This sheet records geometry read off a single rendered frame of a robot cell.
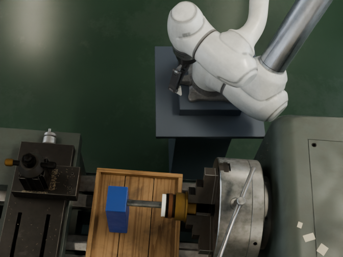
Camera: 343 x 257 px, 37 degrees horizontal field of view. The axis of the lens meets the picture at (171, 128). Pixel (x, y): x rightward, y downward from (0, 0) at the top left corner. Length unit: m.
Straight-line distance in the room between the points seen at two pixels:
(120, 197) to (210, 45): 0.52
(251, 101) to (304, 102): 1.29
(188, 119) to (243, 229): 0.75
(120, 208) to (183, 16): 0.58
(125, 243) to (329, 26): 2.24
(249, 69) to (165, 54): 0.89
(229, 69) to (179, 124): 0.72
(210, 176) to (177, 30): 0.42
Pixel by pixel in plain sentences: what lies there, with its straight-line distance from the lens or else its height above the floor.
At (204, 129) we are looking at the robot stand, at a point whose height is 0.75.
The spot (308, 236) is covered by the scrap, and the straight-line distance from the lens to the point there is 1.44.
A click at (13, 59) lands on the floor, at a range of 3.22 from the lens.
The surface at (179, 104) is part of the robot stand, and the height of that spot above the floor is 0.80.
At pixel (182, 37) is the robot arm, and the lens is 1.44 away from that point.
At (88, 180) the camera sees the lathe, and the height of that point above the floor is 0.86.
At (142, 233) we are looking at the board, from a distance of 1.76.
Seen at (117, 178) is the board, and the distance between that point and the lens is 1.82.
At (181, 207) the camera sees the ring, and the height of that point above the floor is 1.12.
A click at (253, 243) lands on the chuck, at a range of 1.48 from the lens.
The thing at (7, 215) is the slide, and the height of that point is 0.97.
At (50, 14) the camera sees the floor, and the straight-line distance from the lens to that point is 3.39.
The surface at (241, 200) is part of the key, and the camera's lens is 1.36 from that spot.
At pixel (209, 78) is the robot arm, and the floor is 0.97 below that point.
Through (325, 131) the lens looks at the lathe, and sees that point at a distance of 1.58.
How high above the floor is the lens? 2.57
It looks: 62 degrees down
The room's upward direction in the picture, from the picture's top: 7 degrees clockwise
